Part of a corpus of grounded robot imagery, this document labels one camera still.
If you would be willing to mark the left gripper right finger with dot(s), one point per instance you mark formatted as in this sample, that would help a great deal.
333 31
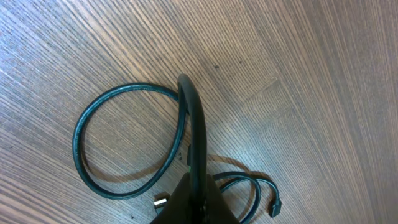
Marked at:
217 210

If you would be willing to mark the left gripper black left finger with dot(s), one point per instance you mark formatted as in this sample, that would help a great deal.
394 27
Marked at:
183 204

